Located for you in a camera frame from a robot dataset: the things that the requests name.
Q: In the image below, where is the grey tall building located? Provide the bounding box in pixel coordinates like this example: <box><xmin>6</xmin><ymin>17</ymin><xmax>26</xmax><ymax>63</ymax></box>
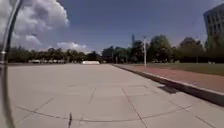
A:
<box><xmin>203</xmin><ymin>2</ymin><xmax>224</xmax><ymax>41</ymax></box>

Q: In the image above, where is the green grass lawn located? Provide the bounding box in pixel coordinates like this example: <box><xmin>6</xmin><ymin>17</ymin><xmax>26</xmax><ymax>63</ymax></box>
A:
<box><xmin>139</xmin><ymin>62</ymin><xmax>224</xmax><ymax>77</ymax></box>

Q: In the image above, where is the row of parked vehicles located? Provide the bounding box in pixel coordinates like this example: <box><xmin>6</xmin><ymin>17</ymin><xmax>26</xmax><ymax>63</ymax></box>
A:
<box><xmin>27</xmin><ymin>59</ymin><xmax>68</xmax><ymax>65</ymax></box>

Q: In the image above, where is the grey concrete slab pavement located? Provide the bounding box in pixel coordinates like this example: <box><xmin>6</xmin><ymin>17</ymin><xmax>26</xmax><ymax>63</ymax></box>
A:
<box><xmin>0</xmin><ymin>63</ymin><xmax>224</xmax><ymax>128</ymax></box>

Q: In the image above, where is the white low wall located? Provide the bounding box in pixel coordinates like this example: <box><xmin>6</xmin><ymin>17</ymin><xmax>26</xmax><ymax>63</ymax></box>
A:
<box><xmin>81</xmin><ymin>60</ymin><xmax>101</xmax><ymax>65</ymax></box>

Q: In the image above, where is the red brick strip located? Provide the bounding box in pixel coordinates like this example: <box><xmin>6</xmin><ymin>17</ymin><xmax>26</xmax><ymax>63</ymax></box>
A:
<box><xmin>117</xmin><ymin>63</ymin><xmax>224</xmax><ymax>94</ymax></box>

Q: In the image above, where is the grey stone kerb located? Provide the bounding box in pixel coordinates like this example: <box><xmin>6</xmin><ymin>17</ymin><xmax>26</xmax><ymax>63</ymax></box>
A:
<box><xmin>112</xmin><ymin>64</ymin><xmax>224</xmax><ymax>108</ymax></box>

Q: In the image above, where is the row of trees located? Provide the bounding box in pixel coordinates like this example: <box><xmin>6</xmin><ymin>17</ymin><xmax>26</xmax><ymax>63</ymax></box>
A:
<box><xmin>6</xmin><ymin>34</ymin><xmax>224</xmax><ymax>65</ymax></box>

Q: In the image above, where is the white lamp pole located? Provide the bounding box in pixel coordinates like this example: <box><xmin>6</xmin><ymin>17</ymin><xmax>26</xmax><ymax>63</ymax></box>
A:
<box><xmin>141</xmin><ymin>35</ymin><xmax>148</xmax><ymax>67</ymax></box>

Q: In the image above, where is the robot's own part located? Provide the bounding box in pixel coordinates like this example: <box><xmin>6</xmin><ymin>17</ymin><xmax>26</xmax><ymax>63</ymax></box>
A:
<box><xmin>67</xmin><ymin>112</ymin><xmax>73</xmax><ymax>128</ymax></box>

